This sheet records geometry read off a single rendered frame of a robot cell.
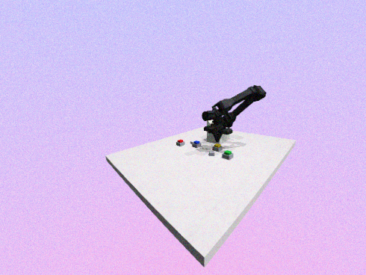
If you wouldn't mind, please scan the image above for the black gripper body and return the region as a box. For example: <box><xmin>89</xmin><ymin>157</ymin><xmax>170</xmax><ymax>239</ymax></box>
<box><xmin>204</xmin><ymin>119</ymin><xmax>232</xmax><ymax>135</ymax></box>

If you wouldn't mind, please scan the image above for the yellow button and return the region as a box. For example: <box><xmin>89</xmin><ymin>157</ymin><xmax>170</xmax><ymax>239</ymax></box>
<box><xmin>213</xmin><ymin>143</ymin><xmax>223</xmax><ymax>152</ymax></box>

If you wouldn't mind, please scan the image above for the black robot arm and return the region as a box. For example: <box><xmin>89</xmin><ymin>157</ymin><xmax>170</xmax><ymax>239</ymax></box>
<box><xmin>202</xmin><ymin>85</ymin><xmax>267</xmax><ymax>134</ymax></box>

